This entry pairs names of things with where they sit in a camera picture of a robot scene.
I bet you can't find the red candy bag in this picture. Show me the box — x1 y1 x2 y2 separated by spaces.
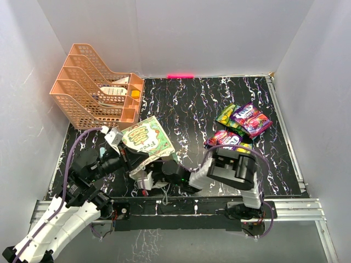
204 130 242 148

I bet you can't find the small light blue packet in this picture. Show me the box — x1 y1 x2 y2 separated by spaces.
99 147 106 157

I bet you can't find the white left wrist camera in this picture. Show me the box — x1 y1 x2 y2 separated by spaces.
104 127 123 147

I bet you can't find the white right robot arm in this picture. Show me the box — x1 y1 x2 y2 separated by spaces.
146 147 265 220

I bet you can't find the white labelled packet in organizer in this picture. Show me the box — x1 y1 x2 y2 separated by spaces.
100 86 127 96

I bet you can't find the green spring tea candy bag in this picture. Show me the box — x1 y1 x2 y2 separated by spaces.
216 104 242 130

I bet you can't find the yellow small block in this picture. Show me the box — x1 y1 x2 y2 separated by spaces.
131 90 140 99

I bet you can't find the pink tape strip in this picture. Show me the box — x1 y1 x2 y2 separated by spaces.
167 74 194 79

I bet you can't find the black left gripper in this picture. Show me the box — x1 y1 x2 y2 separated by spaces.
89 140 150 181

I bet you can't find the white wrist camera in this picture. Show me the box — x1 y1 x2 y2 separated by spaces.
104 127 123 147
137 171 154 191

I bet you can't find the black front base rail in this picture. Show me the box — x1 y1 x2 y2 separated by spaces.
112 197 242 232

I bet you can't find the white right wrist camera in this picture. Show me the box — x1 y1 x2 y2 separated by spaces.
137 171 154 191

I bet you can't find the green Fox's candy bag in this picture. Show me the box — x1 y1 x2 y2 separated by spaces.
236 126 253 139

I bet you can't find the green paper gift bag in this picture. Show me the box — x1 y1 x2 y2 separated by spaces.
120 115 176 205

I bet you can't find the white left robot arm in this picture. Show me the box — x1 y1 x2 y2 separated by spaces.
2 145 149 262

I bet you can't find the purple Fox's berries candy bag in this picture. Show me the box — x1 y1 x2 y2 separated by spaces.
230 102 272 139

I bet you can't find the orange plastic file organizer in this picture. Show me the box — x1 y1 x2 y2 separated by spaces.
50 43 144 130

